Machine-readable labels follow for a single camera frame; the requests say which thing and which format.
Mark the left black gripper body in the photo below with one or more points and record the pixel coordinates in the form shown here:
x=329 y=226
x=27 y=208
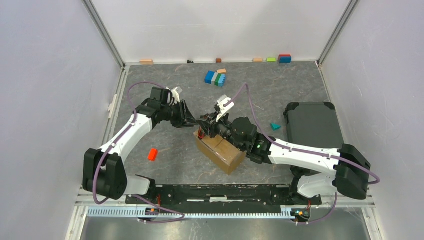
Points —
x=177 y=115

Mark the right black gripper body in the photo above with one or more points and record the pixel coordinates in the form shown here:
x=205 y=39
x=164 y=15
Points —
x=223 y=128

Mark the brown cardboard express box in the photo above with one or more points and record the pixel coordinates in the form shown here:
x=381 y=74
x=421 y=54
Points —
x=220 y=152

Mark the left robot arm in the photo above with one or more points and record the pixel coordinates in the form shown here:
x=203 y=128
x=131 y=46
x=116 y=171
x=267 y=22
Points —
x=104 y=173

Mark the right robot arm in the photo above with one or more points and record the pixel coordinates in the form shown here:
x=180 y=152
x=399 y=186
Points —
x=344 y=171

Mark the blue green block stack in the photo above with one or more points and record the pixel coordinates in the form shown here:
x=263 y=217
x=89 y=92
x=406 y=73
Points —
x=215 y=79

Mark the small red block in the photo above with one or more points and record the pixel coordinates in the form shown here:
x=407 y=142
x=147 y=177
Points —
x=152 y=155

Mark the teal triangular block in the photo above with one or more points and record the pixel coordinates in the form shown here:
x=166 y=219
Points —
x=275 y=126

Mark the tan wooden block on stack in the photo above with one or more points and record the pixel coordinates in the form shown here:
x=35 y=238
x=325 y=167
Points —
x=221 y=71

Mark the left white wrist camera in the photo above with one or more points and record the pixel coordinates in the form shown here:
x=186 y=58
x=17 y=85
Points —
x=174 y=97

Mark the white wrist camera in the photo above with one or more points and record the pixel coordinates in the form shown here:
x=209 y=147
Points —
x=224 y=104
x=174 y=97

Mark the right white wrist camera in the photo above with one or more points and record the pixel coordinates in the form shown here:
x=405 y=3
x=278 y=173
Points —
x=224 y=104

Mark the tan block at wall left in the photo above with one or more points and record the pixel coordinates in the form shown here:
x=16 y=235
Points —
x=146 y=61

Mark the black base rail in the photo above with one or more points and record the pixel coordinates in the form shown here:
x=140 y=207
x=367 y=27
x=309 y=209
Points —
x=227 y=198

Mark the red blue block at wall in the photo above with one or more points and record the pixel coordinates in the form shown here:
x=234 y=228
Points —
x=284 y=58

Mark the white toothed cable duct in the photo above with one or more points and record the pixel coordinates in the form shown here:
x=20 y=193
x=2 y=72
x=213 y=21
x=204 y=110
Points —
x=142 y=213

